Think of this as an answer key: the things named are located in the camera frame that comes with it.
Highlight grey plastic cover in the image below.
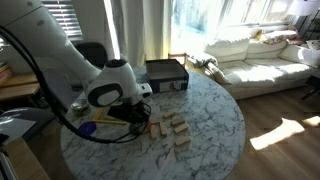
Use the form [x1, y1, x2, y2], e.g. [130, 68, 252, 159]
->
[0, 107, 57, 145]

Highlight wooden desk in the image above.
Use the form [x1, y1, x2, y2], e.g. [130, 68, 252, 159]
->
[0, 72, 42, 102]

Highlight round blue plastic lid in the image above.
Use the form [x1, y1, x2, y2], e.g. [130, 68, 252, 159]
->
[78, 120, 98, 137]

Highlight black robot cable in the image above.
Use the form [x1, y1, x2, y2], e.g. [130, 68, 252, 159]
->
[0, 25, 151, 145]

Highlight grey folded blanket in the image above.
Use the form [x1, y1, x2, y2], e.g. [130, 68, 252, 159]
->
[187, 52, 218, 69]

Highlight dark upholstered chair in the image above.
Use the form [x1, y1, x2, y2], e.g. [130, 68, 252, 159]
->
[73, 41, 109, 70]

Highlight open tin can green label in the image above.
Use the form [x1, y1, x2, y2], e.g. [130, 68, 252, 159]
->
[71, 99, 91, 117]

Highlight white shade floor lamp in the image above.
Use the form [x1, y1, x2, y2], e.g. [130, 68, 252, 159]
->
[287, 0, 320, 36]

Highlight white sofa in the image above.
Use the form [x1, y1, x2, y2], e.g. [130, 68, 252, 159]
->
[186, 29, 320, 101]

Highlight white window blinds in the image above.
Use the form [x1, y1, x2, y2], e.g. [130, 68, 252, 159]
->
[41, 0, 84, 39]

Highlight black coffee table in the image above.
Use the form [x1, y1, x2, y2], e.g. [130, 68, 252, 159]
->
[300, 74, 320, 101]

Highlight dark blue cardboard box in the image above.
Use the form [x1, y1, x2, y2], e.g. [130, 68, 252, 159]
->
[145, 58, 190, 94]

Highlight wooden dining chair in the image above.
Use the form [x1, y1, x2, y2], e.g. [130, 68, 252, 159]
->
[167, 52, 188, 69]

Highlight brown cardboard box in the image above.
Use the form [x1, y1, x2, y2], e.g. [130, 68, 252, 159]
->
[0, 135, 51, 180]

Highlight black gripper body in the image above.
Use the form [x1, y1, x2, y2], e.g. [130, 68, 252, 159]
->
[107, 100, 152, 126]

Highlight sheer white curtain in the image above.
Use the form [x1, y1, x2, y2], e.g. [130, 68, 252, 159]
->
[104, 0, 174, 68]

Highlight yellow dog picture book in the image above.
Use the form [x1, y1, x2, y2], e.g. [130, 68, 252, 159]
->
[92, 105, 129, 126]

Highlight patterned throw pillow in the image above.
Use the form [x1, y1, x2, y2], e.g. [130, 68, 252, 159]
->
[255, 29, 298, 45]

